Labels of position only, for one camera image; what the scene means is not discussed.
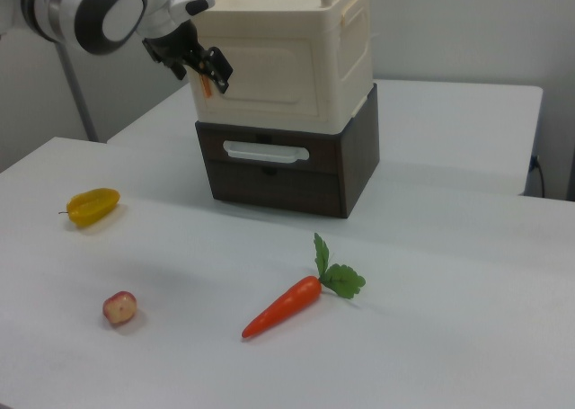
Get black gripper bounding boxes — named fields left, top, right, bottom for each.
left=142, top=18, right=235, bottom=97

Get cream cabinet door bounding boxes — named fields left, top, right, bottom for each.
left=191, top=35, right=336, bottom=123

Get cream plastic cabinet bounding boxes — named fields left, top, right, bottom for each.
left=190, top=0, right=376, bottom=137

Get grey metal pole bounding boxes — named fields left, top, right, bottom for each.
left=56, top=40, right=100, bottom=143

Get yellow toy starfruit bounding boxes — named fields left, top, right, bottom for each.
left=57, top=187, right=122, bottom=229

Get dark brown wooden drawer box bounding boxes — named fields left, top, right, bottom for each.
left=194, top=82, right=382, bottom=220

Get orange toy carrot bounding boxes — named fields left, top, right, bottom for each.
left=241, top=232, right=367, bottom=340

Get red toy apple slice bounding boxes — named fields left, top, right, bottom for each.
left=102, top=290, right=137, bottom=328

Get white drawer handle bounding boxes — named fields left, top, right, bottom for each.
left=222, top=139, right=312, bottom=164

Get black wall power cable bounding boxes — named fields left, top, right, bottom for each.
left=529, top=155, right=547, bottom=199

